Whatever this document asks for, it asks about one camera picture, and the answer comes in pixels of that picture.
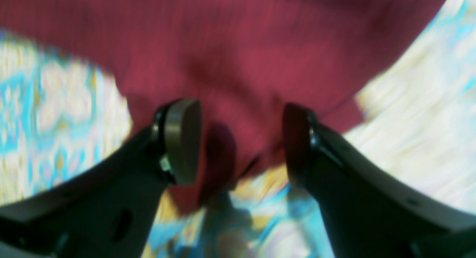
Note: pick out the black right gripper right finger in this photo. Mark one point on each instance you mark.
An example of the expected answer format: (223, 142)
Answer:
(367, 213)

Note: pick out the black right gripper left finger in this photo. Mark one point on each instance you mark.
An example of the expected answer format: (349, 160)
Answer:
(108, 211)

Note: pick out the maroon t-shirt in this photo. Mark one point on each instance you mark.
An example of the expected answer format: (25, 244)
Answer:
(243, 59)

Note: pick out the patterned tablecloth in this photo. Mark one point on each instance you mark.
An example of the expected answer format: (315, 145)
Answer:
(61, 116)

